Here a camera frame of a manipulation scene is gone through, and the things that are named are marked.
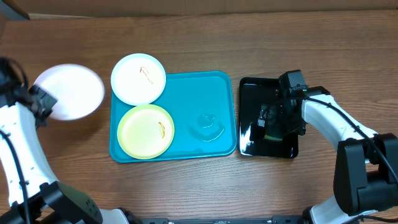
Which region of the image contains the green yellow sponge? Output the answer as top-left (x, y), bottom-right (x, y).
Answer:
top-left (264, 124), bottom-right (284, 141)

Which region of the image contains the pink plate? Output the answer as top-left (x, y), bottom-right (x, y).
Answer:
top-left (34, 63), bottom-right (105, 121)

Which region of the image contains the white plate with stain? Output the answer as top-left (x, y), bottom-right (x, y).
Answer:
top-left (111, 53), bottom-right (166, 106)

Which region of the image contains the yellow plate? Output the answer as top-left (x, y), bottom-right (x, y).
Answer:
top-left (117, 105), bottom-right (175, 160)

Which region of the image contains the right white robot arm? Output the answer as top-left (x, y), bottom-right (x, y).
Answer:
top-left (257, 85), bottom-right (397, 223)

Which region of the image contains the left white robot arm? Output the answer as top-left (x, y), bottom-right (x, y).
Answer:
top-left (1, 85), bottom-right (131, 224)

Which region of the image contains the black plastic tray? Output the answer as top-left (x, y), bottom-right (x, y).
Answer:
top-left (239, 77), bottom-right (299, 159)

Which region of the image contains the teal plastic tray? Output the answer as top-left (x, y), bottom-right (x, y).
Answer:
top-left (109, 70), bottom-right (238, 164)

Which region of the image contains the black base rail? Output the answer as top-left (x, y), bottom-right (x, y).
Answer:
top-left (141, 215), bottom-right (309, 224)

